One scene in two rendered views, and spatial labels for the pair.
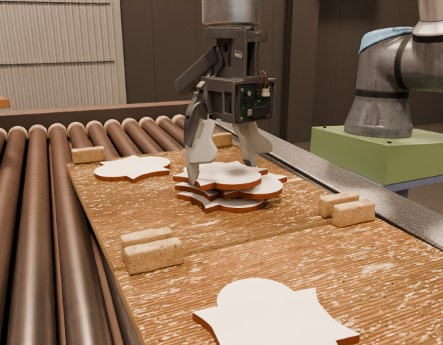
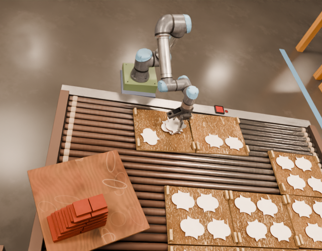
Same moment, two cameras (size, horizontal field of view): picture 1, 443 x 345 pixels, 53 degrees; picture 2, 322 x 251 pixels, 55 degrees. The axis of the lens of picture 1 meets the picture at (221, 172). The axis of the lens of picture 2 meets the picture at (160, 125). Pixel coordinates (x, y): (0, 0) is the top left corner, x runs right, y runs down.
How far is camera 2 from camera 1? 2.16 m
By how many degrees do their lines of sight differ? 76
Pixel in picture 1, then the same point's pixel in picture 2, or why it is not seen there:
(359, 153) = (146, 88)
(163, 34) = not seen: outside the picture
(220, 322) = (213, 145)
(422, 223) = not seen: hidden behind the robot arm
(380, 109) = (147, 74)
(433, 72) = not seen: hidden behind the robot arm
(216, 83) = (187, 116)
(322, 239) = (194, 124)
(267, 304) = (211, 139)
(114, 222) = (179, 148)
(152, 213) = (177, 141)
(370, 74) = (145, 67)
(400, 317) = (214, 129)
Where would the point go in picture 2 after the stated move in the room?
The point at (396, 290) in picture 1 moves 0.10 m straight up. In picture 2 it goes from (209, 126) to (214, 117)
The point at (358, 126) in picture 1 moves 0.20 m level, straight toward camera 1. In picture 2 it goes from (143, 80) to (163, 95)
